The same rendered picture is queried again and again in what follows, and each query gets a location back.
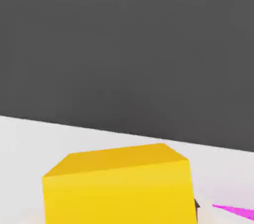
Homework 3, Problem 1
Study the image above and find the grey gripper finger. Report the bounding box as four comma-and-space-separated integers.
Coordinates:
193, 198, 214, 224

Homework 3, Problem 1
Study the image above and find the small yellow cube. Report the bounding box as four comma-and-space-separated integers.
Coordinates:
42, 143, 197, 224

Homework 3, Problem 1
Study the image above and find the large magenta box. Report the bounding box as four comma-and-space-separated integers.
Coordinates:
211, 204, 254, 222

